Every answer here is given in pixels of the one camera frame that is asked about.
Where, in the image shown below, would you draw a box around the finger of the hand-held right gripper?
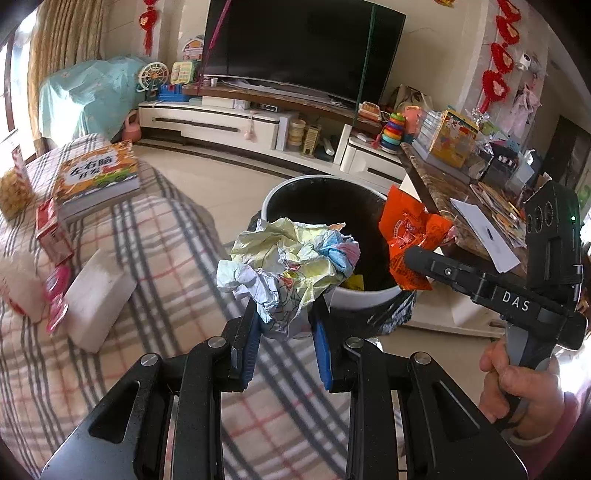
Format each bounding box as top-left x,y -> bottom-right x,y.
404,246 -> 490,297

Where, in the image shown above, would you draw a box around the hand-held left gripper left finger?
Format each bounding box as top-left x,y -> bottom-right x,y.
41,300 -> 262,480

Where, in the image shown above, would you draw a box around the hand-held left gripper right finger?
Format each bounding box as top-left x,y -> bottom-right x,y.
308,300 -> 530,480

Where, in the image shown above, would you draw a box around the orange snack wrapper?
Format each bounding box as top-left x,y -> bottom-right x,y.
378,185 -> 456,292

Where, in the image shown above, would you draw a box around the white trash bin black liner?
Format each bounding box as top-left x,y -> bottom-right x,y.
247,175 -> 419,339

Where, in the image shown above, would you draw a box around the printed paper ball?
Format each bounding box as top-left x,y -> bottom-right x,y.
216,218 -> 362,340

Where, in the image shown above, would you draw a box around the person's right forearm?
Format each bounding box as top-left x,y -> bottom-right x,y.
508,392 -> 591,472

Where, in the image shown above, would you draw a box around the person's right hand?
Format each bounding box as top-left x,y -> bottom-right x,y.
479,340 -> 567,446

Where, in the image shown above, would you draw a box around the white paper sheet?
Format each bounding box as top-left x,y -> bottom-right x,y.
450,197 -> 522,273

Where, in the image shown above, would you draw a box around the pile of picture cards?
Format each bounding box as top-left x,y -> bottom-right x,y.
475,182 -> 527,241

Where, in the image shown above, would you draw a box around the brown marble side counter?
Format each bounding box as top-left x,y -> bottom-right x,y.
399,140 -> 556,278

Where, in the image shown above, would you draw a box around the plaid tablecloth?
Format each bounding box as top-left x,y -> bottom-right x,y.
0,134 -> 408,480

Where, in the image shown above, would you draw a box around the colourful picture box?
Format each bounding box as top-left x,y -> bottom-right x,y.
427,106 -> 481,168

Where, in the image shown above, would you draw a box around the clear plastic boxes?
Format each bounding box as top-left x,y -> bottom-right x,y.
413,110 -> 444,149

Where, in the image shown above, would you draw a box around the hanging pink clothes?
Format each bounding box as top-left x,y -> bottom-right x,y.
512,82 -> 541,140

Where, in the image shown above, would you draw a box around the white foam block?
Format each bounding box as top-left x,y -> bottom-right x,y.
64,249 -> 138,354

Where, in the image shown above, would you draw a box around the brown paper bag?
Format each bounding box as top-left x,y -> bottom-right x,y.
386,84 -> 433,116

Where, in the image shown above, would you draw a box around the wooden slatted toy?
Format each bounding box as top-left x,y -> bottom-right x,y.
302,124 -> 322,156

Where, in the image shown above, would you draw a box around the yellow stacked containers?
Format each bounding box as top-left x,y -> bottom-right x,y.
288,119 -> 308,151

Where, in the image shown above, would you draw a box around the pink toy package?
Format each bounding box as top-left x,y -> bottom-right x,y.
45,267 -> 71,334

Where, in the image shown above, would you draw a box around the white box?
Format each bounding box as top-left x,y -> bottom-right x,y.
276,114 -> 293,151

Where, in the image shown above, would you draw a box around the dark green stick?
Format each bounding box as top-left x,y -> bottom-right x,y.
353,6 -> 378,126

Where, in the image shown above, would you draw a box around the white television cabinet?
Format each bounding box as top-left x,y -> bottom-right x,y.
137,85 -> 408,186

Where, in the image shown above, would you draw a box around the small red carton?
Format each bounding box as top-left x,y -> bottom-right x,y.
36,198 -> 76,265

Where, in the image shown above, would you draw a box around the children's book box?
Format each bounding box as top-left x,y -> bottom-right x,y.
52,140 -> 141,220

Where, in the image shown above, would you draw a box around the white crumpled plastic bag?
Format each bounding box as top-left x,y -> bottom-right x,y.
0,251 -> 47,322

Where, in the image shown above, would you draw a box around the pink watering can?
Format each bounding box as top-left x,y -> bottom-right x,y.
122,110 -> 142,142

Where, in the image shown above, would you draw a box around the blue toy tray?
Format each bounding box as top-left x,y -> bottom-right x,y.
158,83 -> 190,103

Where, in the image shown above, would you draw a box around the black flat television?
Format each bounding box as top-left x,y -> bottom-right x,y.
202,0 -> 407,103

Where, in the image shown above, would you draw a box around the green toy cash register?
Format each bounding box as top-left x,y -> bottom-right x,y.
169,62 -> 197,86

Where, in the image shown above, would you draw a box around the snack bag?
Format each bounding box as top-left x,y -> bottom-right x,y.
0,145 -> 36,220

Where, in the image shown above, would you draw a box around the toy ferris wheel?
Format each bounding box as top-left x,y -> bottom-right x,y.
138,61 -> 170,100

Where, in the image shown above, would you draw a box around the teal cloth covered furniture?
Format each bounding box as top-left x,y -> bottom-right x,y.
38,56 -> 149,140

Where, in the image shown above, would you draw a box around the pink stick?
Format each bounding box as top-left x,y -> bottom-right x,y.
198,0 -> 232,98

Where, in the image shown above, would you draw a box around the toy house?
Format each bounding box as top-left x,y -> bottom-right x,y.
181,34 -> 206,64

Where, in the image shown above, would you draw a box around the beige patterned curtain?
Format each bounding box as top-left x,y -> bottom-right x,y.
27,0 -> 105,94

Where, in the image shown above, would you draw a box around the rainbow stacking ring toy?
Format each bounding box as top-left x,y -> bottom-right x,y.
380,113 -> 407,153

